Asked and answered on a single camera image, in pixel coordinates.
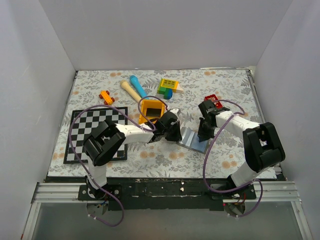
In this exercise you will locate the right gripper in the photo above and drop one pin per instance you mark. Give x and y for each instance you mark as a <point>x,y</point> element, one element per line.
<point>202,135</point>

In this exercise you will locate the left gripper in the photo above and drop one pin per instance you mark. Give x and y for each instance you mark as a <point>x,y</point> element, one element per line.
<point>178,136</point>

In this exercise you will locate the grey card holder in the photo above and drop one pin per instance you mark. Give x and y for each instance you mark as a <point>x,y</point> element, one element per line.
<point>190,140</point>

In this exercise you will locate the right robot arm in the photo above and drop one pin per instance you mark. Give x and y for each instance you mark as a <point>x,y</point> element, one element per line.
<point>262,145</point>

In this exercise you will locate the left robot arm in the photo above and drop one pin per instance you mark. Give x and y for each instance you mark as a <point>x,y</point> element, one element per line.
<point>106,139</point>

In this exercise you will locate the black card in bin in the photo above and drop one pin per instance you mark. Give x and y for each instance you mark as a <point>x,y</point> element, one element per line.
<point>152,113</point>

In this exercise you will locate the red owl block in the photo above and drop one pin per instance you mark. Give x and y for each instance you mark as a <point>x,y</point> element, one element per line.
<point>215,101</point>

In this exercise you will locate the yellow toy bin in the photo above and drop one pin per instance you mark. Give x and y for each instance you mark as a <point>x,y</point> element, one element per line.
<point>146,103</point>

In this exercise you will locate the colourful block house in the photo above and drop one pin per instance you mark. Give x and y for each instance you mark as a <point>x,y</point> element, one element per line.
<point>167,87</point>

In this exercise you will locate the cream wooden pin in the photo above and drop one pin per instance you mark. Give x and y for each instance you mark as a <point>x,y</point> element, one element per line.
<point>125,85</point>

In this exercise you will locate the orange toy car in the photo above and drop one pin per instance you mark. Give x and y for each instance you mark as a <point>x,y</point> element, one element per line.
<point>105,96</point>

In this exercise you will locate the black white chessboard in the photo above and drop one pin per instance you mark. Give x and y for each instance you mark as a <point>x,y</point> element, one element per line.
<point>83,127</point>

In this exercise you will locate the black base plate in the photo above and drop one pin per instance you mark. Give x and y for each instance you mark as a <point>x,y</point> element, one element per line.
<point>166,193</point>

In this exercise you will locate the aluminium frame rail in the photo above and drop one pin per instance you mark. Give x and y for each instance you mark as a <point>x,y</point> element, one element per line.
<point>273,191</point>

